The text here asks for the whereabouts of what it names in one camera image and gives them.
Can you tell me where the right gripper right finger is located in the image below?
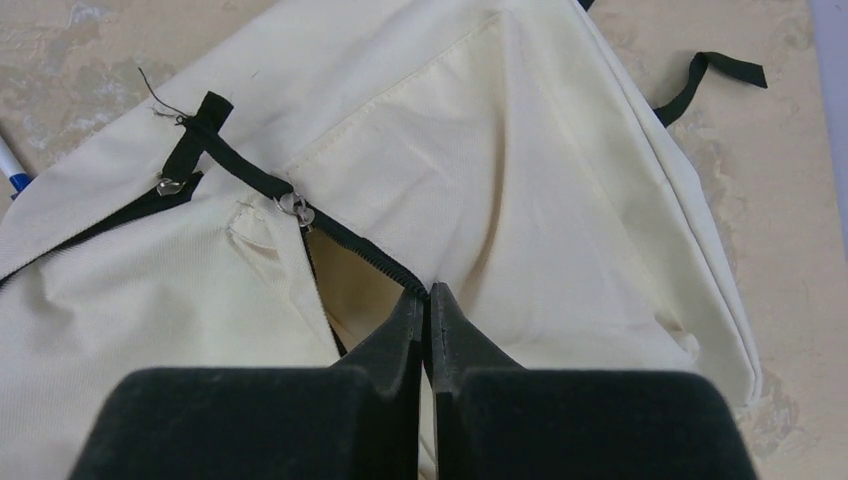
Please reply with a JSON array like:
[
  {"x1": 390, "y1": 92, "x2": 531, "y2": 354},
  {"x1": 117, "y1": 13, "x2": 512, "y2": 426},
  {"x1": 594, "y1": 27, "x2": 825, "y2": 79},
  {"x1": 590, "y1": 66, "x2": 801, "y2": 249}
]
[{"x1": 427, "y1": 283, "x2": 756, "y2": 479}]

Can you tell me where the beige canvas backpack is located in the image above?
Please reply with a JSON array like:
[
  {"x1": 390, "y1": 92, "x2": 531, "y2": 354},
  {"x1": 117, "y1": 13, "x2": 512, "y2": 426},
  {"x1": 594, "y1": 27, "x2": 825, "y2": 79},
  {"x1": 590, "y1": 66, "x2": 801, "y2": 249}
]
[{"x1": 1, "y1": 1, "x2": 762, "y2": 479}]

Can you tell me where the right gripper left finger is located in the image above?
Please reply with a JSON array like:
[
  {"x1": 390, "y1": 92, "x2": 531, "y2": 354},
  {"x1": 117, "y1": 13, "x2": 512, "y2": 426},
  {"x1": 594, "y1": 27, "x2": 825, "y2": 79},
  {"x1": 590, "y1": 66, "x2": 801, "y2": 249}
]
[{"x1": 70, "y1": 291, "x2": 424, "y2": 479}]

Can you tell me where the blue capped white marker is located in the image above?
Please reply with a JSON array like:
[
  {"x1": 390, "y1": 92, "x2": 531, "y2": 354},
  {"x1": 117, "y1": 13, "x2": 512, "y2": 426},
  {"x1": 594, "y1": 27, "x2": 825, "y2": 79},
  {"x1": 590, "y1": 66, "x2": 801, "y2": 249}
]
[{"x1": 0, "y1": 138, "x2": 32, "y2": 197}]

